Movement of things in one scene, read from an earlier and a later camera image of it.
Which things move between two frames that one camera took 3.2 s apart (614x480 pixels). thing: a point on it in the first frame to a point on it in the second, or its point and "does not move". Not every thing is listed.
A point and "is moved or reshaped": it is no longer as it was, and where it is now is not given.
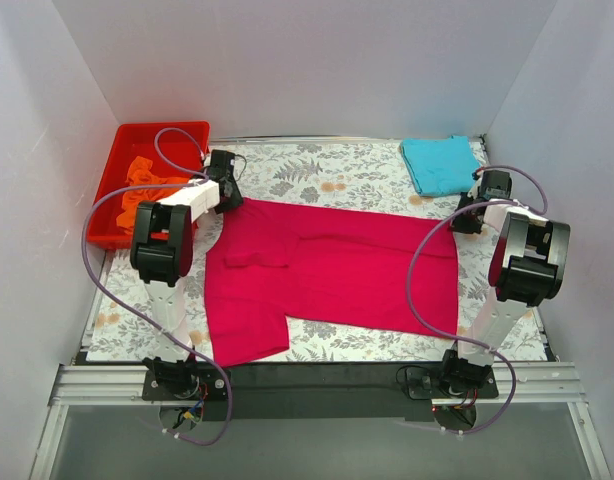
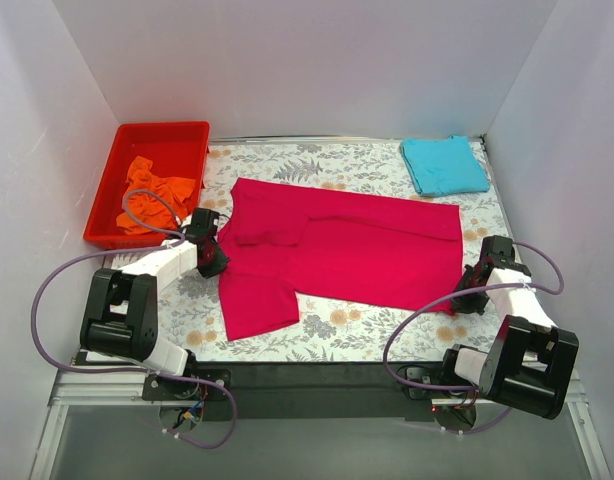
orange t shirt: (139, 174) does not move
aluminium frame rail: (521, 384) does not move
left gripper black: (232, 198) to (213, 255)
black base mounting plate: (321, 392) does not move
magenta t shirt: (376, 270) is moved or reshaped
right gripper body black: (464, 220) to (468, 292)
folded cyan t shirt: (440, 166) does not move
